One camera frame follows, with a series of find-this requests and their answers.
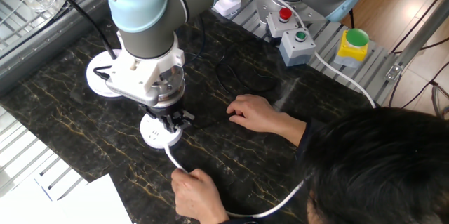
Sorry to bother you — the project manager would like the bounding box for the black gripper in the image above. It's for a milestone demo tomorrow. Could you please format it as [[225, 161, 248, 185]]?
[[144, 100, 196, 134]]

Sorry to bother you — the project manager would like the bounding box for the round white power socket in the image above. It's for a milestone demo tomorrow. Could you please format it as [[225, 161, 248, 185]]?
[[139, 113, 184, 150]]

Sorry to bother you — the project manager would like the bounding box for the black lamp cord with plug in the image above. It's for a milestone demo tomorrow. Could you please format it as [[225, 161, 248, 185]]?
[[182, 39, 279, 130]]

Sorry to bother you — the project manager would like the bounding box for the white socket power cable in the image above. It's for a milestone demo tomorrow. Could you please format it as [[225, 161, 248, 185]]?
[[163, 0, 378, 220]]

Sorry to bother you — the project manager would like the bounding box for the person's right forearm navy sleeve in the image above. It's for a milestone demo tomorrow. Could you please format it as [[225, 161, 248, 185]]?
[[275, 113, 337, 164]]

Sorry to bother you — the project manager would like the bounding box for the person's left forearm navy sleeve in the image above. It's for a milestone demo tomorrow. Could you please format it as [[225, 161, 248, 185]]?
[[219, 213, 262, 224]]

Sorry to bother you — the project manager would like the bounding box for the person's right hand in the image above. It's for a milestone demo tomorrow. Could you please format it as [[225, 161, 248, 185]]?
[[226, 93, 282, 134]]

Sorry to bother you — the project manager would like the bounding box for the person's left hand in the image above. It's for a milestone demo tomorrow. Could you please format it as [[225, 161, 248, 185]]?
[[170, 167, 231, 224]]

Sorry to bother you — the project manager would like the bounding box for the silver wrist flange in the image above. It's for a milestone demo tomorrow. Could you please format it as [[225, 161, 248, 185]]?
[[152, 65, 187, 110]]

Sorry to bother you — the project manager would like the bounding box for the white paper sheet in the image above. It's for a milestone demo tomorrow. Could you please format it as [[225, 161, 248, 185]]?
[[0, 178, 67, 224], [52, 173, 133, 224]]

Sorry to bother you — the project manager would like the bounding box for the grey box green button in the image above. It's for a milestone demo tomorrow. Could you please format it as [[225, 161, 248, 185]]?
[[279, 27, 316, 67]]

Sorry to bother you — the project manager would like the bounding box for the grey box red button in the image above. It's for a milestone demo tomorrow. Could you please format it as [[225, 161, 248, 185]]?
[[264, 7, 299, 41]]

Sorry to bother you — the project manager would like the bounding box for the yellow box green mushroom button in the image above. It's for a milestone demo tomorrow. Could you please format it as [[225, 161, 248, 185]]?
[[333, 28, 370, 69]]

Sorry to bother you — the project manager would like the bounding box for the person's head black hair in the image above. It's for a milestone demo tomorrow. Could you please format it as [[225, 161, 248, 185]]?
[[300, 107, 449, 224]]

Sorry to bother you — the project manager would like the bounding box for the grey metal table rail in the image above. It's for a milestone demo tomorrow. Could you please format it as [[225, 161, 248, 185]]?
[[0, 0, 116, 97]]

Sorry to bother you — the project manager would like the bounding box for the aluminium frame beam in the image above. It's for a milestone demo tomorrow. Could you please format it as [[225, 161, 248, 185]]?
[[384, 0, 449, 81]]

